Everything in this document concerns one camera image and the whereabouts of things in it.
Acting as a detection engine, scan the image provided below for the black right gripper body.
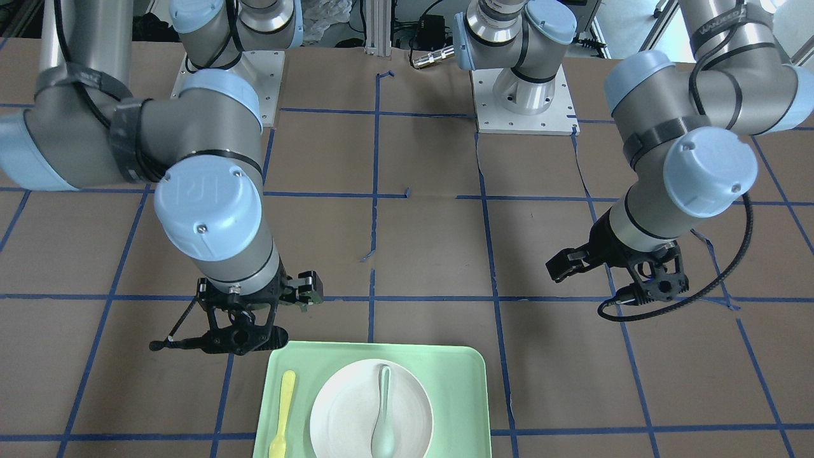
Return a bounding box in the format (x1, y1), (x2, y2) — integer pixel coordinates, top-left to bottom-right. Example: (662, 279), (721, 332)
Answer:
(254, 267), (303, 310)

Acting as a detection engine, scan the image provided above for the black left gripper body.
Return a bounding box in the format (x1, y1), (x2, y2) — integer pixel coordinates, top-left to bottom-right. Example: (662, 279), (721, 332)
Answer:
(588, 216), (643, 270)

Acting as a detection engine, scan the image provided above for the cream round plate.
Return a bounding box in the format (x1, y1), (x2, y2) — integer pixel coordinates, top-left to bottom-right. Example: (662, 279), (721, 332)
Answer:
(309, 359), (434, 457)

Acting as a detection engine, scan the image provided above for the yellow plastic fork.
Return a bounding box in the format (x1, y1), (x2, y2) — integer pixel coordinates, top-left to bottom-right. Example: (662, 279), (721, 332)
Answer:
(268, 370), (296, 457)

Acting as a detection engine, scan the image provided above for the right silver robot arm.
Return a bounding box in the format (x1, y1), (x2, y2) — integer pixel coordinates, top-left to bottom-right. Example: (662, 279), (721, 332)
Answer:
(2, 1), (322, 310)

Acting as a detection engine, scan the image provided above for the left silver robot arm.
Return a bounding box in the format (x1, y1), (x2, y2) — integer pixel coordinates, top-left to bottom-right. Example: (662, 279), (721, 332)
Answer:
(546, 1), (812, 283)

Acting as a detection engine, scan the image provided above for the light green plastic tray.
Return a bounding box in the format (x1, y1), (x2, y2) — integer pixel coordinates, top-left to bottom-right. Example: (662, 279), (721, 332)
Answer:
(252, 341), (492, 457)

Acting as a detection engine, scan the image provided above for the light green plastic spoon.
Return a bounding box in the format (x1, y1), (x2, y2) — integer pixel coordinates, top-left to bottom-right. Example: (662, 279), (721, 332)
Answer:
(370, 364), (396, 457)

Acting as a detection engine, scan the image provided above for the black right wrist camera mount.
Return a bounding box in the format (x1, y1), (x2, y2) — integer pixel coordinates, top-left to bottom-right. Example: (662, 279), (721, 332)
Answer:
(187, 277), (289, 356)

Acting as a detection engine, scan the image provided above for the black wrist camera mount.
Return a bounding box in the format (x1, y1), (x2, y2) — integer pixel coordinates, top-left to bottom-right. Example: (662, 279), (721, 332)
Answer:
(187, 277), (289, 356)
(627, 242), (689, 305)

